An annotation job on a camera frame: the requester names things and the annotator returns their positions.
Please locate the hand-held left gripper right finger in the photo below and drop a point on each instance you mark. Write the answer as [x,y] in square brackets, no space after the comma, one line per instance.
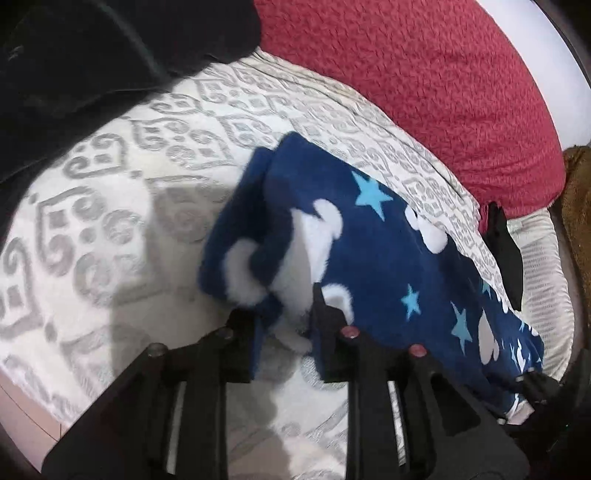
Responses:
[328,355]

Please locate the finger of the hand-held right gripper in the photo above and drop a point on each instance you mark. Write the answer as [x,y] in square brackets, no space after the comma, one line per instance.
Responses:
[538,387]

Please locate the white grey patterned bedspread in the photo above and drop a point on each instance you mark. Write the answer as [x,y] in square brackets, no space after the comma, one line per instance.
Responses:
[138,207]

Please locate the dark cloth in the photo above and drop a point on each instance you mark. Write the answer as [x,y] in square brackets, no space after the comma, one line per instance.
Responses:
[69,69]

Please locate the brown fuzzy blanket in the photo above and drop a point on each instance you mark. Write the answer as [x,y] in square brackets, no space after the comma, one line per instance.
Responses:
[579,207]

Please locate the blue star print fleece pants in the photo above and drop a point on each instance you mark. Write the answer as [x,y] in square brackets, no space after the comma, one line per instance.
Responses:
[392,258]

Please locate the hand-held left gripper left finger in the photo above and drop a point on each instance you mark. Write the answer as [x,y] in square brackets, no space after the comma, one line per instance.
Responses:
[256,355]

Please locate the red textured blanket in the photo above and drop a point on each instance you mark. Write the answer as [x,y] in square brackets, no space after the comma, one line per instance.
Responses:
[415,83]

